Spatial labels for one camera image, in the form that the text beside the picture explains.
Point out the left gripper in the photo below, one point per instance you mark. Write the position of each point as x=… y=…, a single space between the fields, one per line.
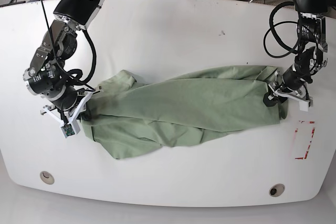
x=289 y=85

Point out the left table cable grommet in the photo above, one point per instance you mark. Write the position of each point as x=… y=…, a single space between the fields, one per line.
x=47 y=177

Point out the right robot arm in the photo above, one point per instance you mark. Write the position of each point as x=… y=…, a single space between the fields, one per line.
x=46 y=74

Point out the right table cable grommet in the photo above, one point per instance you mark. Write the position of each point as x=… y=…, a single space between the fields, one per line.
x=277 y=190

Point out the red tape rectangle marking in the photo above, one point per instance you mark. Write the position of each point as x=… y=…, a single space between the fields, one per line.
x=302 y=140

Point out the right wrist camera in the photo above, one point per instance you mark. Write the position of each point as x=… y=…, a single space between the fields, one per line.
x=70 y=129

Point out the green polo shirt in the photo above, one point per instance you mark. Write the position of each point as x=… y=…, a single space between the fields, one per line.
x=130 y=119

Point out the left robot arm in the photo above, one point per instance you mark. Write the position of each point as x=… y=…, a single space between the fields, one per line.
x=309 y=49

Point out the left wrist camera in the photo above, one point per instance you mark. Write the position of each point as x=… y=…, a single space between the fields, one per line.
x=305 y=105

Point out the table cable grommet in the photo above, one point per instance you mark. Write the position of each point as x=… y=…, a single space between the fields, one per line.
x=277 y=190
x=47 y=177

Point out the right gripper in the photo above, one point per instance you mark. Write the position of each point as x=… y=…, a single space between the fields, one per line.
x=67 y=104

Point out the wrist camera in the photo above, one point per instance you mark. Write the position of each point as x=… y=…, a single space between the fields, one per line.
x=305 y=105
x=70 y=129

